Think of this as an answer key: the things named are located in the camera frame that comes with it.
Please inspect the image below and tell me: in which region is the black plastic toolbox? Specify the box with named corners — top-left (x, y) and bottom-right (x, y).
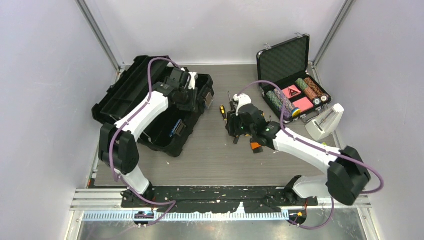
top-left (92, 55), bottom-right (215, 161)

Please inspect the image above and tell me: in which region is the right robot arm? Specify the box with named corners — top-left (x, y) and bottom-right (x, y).
top-left (225, 93), bottom-right (371, 206)

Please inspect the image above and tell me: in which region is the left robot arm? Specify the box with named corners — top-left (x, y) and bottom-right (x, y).
top-left (93, 66), bottom-right (214, 207)

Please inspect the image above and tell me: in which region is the screwdriver far left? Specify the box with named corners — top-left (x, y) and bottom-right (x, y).
top-left (220, 105), bottom-right (228, 124)

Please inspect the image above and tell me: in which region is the screwdriver top middle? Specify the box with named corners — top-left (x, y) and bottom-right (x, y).
top-left (227, 91), bottom-right (235, 111)

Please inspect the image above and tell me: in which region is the orange black brush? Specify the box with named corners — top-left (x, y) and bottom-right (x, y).
top-left (250, 142), bottom-right (264, 154)

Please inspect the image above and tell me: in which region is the white stand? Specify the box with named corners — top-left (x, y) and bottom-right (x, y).
top-left (305, 103), bottom-right (345, 142)

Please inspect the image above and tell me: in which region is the black poker chip case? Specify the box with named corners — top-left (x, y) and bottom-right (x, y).
top-left (256, 34), bottom-right (332, 124)

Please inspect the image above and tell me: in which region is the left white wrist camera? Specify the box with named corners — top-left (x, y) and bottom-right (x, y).
top-left (181, 67), bottom-right (198, 90)

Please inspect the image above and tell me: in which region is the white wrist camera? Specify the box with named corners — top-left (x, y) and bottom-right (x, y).
top-left (232, 93), bottom-right (252, 116)
top-left (181, 67), bottom-right (198, 90)

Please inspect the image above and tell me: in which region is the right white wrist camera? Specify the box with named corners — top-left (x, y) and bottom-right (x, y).
top-left (232, 93), bottom-right (252, 116)

